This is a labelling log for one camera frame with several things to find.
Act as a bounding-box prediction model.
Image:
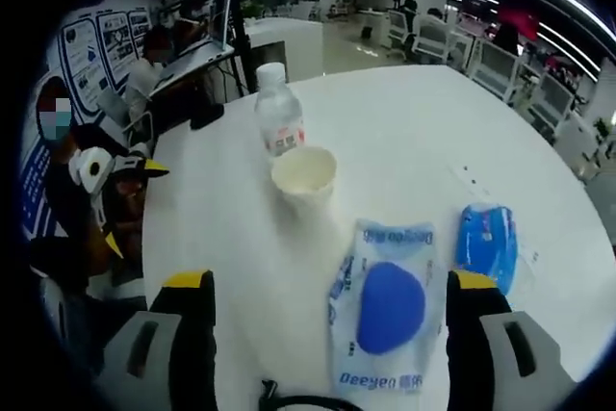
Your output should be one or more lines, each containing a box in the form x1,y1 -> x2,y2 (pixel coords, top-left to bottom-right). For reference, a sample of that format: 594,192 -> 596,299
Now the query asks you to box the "white table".
140,66 -> 616,411

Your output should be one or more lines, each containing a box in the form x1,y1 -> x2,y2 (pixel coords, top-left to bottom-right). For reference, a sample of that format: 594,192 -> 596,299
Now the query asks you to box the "black object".
189,102 -> 226,132

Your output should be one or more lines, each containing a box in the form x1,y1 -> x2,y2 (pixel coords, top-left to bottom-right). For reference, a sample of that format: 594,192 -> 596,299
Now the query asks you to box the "clear plastic water bottle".
253,63 -> 307,158

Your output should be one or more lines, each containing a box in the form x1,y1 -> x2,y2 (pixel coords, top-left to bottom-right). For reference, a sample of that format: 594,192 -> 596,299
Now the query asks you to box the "black cable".
258,378 -> 367,411

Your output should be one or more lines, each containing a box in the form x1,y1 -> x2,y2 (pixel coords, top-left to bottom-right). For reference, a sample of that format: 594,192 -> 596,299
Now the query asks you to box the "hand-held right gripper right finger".
445,270 -> 577,411

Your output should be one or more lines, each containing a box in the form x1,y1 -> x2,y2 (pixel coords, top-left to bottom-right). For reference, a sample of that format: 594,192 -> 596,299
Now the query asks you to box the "green potted plant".
239,0 -> 267,21
594,116 -> 616,158

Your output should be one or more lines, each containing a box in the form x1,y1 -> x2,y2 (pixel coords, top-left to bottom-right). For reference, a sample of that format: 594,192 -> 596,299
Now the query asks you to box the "blue tissue pack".
455,202 -> 520,295

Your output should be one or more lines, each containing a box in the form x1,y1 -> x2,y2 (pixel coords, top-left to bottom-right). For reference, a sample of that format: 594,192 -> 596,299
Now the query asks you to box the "person in black shirt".
21,6 -> 151,239

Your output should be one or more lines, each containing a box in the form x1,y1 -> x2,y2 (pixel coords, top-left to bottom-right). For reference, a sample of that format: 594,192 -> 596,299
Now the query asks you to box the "white paper cup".
270,144 -> 338,224

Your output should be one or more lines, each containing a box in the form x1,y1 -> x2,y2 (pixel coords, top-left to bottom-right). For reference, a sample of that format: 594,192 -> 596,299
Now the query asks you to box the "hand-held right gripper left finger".
95,269 -> 218,411

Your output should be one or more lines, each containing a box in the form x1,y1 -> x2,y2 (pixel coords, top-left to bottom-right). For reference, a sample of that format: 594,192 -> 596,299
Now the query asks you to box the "open laptop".
148,38 -> 236,97

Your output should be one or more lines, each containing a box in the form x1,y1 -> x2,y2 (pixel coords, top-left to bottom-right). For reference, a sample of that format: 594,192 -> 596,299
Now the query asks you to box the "pink hanging screen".
498,6 -> 540,39

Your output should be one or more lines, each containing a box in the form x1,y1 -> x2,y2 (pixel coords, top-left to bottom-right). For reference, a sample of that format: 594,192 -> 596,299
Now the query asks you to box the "row of white office chairs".
387,9 -> 596,142

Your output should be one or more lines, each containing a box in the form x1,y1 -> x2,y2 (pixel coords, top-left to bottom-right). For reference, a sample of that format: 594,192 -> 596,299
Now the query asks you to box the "wet wipes pack blue lid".
328,218 -> 442,396

